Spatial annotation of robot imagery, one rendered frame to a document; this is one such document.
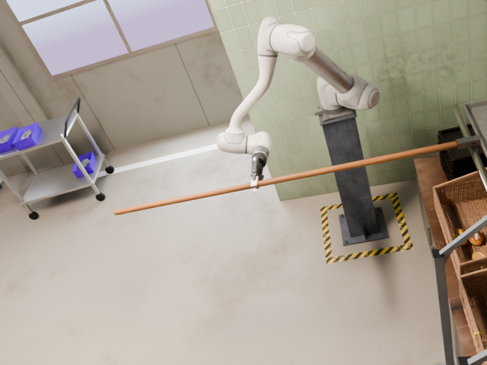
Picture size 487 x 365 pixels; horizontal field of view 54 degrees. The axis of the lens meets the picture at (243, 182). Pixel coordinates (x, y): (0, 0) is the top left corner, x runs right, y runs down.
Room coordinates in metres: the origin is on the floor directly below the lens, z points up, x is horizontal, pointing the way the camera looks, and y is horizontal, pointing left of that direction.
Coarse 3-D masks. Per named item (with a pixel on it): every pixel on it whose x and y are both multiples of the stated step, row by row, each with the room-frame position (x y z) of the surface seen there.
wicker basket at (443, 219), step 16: (464, 176) 1.79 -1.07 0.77; (448, 192) 1.81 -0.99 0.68; (464, 192) 1.79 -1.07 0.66; (448, 208) 1.79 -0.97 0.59; (464, 208) 1.75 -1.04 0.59; (480, 208) 1.71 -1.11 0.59; (448, 224) 1.69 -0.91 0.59; (464, 224) 1.65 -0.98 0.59; (448, 240) 1.56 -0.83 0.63; (464, 256) 1.46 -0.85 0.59; (480, 256) 1.31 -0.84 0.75; (464, 272) 1.32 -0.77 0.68
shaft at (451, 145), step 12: (444, 144) 1.57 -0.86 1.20; (456, 144) 1.55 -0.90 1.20; (384, 156) 1.66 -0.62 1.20; (396, 156) 1.63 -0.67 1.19; (408, 156) 1.61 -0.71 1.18; (324, 168) 1.75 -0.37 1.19; (336, 168) 1.72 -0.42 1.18; (348, 168) 1.70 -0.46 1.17; (264, 180) 1.85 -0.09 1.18; (276, 180) 1.82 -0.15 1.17; (288, 180) 1.80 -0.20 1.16; (204, 192) 1.96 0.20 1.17; (216, 192) 1.93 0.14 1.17; (228, 192) 1.91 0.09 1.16; (144, 204) 2.08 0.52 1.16; (156, 204) 2.05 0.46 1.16; (168, 204) 2.02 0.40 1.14
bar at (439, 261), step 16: (464, 128) 1.66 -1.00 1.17; (480, 160) 1.43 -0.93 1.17; (480, 176) 1.35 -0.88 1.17; (480, 224) 1.19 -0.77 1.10; (464, 240) 1.21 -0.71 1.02; (448, 256) 1.24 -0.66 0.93; (448, 304) 1.23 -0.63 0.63; (448, 320) 1.23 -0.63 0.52; (448, 336) 1.23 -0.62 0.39; (448, 352) 1.24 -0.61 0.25; (480, 352) 0.80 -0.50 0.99
